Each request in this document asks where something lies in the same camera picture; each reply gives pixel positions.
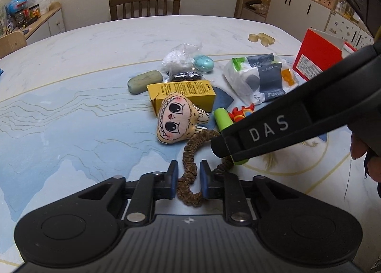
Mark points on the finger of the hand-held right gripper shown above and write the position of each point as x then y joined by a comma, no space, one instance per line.
268,130

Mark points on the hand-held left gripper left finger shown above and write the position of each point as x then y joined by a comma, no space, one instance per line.
174,180

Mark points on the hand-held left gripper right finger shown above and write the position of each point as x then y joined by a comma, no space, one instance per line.
204,180

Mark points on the brown fabric scrunchie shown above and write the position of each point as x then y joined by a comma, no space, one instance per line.
190,154

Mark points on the red orange toy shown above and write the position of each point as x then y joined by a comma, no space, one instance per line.
239,113

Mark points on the green tube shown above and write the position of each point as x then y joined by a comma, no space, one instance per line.
223,118

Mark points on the red cardboard box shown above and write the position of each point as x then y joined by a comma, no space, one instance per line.
315,52

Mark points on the tissue pack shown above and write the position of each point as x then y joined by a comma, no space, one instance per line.
268,79

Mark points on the cream plush doll face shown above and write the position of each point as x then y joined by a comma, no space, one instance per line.
175,118

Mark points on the yellow carton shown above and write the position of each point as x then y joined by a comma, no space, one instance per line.
184,94

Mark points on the teal egg-shaped case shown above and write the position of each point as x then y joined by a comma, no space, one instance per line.
204,64

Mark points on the clear plastic bag white contents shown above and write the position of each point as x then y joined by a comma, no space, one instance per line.
178,58

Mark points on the person's right hand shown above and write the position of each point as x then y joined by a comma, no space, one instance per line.
358,146

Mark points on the beige tape roll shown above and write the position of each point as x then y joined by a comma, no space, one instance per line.
268,41
253,37
263,35

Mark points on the white shelf cabinet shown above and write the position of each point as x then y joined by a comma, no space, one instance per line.
297,5

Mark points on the dark snack packet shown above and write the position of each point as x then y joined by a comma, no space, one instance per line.
184,77

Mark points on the green soap bar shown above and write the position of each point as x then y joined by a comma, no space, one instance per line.
144,82

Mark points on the white wooden sideboard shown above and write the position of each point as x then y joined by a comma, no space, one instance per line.
55,24

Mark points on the light wooden chair back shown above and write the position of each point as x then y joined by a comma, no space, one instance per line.
12,42

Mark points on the crumpled clear plastic bag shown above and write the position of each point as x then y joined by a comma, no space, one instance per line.
43,5

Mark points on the snack jars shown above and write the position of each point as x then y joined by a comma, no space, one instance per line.
23,17

